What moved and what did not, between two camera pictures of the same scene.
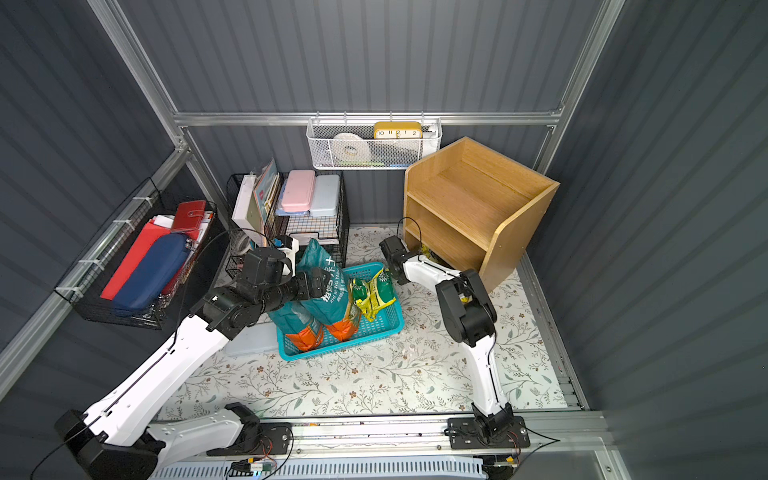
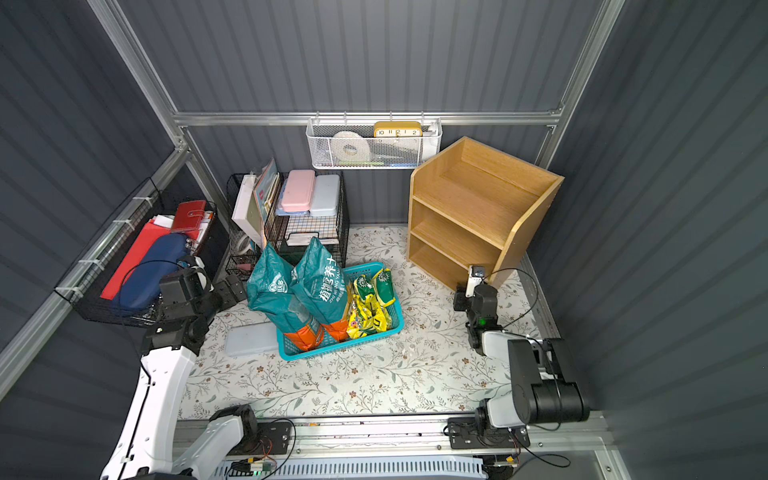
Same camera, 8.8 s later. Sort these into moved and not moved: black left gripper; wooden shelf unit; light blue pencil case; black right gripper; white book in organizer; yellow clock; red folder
Moved: black right gripper; black left gripper
Not moved: red folder; wooden shelf unit; light blue pencil case; yellow clock; white book in organizer
